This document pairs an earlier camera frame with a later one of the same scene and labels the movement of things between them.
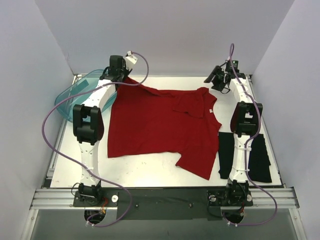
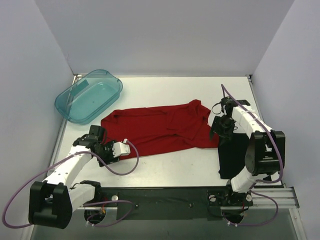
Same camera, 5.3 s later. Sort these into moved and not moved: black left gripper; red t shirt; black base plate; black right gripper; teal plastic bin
Moved: black right gripper; red t shirt; black left gripper
Not moved: teal plastic bin; black base plate
